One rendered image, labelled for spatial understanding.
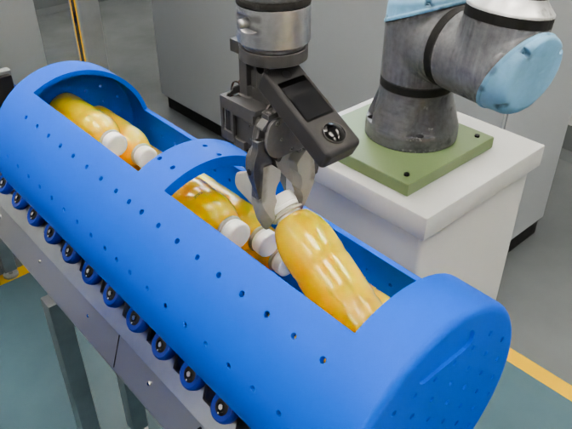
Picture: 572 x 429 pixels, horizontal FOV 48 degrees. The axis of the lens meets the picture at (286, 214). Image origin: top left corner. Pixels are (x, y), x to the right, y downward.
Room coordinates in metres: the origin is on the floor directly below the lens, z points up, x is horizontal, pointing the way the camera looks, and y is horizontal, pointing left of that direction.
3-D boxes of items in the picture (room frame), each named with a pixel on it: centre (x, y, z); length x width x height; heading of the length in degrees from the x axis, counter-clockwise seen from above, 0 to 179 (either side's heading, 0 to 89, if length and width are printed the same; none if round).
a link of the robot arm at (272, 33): (0.64, 0.01, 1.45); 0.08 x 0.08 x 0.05
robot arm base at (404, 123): (0.96, -0.21, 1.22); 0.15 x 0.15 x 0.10
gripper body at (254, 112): (0.65, 0.02, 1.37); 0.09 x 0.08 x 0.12; 41
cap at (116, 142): (0.95, 0.28, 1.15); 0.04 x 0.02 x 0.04; 131
